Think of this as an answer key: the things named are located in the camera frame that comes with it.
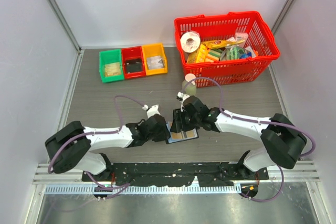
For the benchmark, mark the green packaged item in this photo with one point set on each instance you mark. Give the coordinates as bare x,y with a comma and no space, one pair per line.
232,53

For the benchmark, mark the gold cards in green bin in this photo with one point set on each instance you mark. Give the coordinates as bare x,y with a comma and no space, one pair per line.
112,69

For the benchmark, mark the green plastic bin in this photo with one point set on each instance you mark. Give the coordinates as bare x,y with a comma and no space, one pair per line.
106,57

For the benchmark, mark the green liquid soap bottle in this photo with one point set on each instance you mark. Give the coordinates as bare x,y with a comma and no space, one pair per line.
188,86

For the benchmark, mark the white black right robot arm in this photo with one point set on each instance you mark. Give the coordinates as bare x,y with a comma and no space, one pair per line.
282,142

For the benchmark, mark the yellow snack bag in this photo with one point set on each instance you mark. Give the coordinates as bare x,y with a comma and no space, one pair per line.
213,44

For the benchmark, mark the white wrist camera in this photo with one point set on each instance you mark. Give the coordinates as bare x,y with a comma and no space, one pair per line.
151,110
182,97

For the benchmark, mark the black cards in red bin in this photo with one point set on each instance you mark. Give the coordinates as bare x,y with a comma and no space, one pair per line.
133,65

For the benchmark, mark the white toilet paper roll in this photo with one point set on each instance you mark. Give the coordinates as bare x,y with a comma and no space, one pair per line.
190,41

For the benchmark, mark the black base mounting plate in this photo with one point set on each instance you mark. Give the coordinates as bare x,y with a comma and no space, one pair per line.
208,174

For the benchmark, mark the red plastic bin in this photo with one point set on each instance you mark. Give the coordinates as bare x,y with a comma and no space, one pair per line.
132,53

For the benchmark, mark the white cards in yellow bin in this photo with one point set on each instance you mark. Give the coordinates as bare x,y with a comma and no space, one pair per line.
155,62

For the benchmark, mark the yellow green sponge pack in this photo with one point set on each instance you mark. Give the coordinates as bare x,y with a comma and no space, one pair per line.
205,54

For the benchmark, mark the yellow plastic bin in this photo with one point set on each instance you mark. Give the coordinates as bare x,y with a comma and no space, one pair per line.
151,50

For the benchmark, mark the red shopping basket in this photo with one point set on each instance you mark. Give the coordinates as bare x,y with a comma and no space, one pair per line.
221,27

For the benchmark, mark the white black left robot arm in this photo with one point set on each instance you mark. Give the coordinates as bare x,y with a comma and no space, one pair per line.
72,147

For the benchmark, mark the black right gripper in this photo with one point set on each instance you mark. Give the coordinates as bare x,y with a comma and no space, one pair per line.
178,115

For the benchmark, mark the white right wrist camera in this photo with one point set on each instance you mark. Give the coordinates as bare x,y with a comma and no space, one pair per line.
182,97

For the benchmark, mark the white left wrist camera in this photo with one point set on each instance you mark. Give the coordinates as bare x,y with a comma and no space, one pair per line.
151,110

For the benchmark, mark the white pink carton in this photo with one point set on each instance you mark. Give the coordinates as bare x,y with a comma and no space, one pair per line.
241,36

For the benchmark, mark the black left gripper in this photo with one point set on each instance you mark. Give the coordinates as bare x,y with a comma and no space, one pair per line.
164,135

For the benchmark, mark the white slotted cable duct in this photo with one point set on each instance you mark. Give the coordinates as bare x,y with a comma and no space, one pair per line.
135,190

